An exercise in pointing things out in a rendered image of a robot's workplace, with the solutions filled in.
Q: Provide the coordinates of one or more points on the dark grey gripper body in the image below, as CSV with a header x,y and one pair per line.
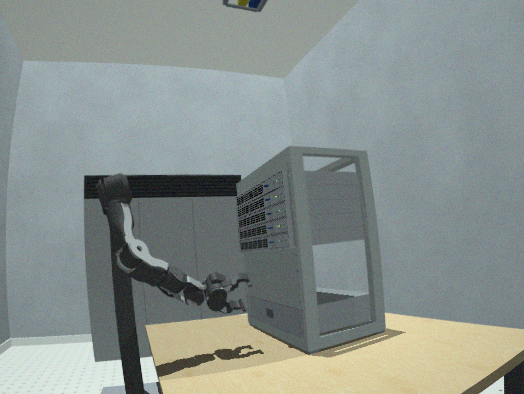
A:
x,y
215,297

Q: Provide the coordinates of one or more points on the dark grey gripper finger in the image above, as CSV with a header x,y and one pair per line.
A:
x,y
233,305
230,285

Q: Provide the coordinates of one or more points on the grey server rack frame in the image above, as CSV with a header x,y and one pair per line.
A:
x,y
283,298

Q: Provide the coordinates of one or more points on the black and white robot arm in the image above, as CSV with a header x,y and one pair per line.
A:
x,y
152,269

